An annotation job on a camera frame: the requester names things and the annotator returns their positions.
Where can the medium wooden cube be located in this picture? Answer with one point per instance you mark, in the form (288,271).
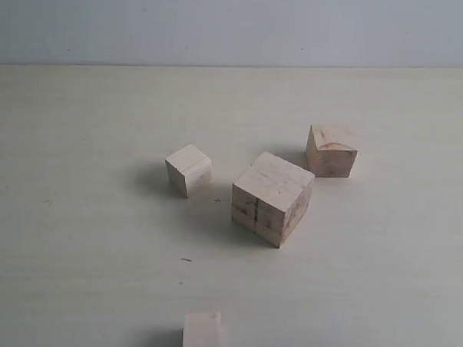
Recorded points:
(330,151)

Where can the smallest wooden cube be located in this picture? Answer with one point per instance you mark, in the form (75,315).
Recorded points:
(202,329)

